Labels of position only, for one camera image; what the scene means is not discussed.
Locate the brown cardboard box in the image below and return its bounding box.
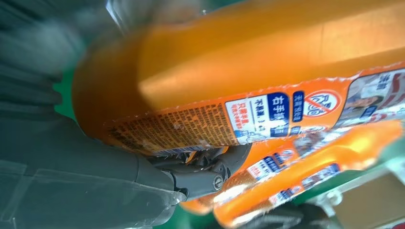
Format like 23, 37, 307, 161
332, 172, 405, 229

